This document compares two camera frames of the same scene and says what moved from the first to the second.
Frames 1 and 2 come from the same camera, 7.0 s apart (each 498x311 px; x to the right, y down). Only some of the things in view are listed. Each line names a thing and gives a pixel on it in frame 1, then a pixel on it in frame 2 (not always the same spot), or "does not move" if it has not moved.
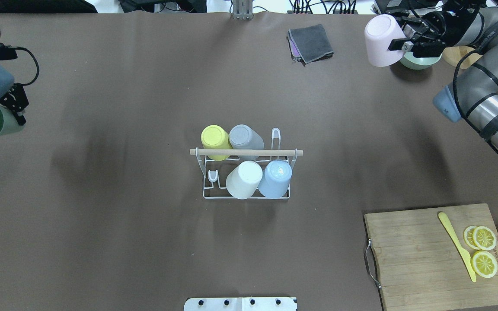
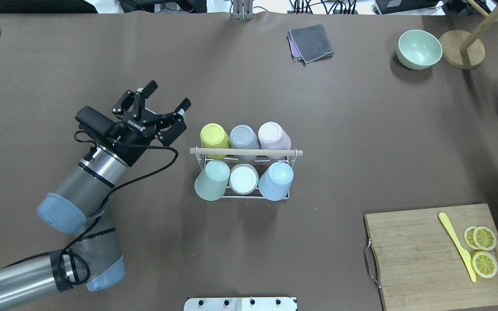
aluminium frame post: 243,10 does not move
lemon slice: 484,238 does not move
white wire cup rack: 247,174 does not move
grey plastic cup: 242,137 does not move
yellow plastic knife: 446,223 does not move
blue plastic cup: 275,182 does not move
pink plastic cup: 380,30 → 271,136
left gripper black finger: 20,119 → 151,87
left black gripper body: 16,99 → 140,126
